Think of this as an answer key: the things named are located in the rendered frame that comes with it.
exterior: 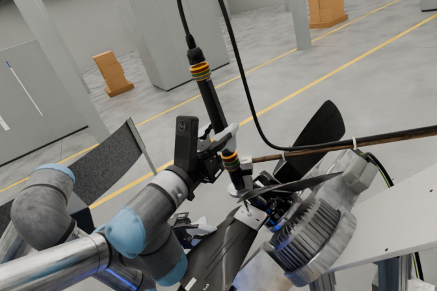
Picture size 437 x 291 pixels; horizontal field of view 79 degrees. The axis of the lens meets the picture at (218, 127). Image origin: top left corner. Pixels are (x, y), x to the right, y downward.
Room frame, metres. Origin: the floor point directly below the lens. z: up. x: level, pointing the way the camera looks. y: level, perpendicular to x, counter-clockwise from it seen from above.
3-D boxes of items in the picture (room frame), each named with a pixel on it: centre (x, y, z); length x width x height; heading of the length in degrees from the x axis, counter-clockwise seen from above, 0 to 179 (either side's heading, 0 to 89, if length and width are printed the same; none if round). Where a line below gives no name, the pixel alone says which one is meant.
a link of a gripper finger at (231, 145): (0.55, -0.02, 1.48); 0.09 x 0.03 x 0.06; 122
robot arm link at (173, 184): (0.43, 0.13, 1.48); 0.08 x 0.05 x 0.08; 48
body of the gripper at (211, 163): (0.50, 0.08, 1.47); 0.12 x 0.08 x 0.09; 138
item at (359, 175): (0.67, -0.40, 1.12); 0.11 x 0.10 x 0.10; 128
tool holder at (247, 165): (0.59, -0.01, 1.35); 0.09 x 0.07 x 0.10; 73
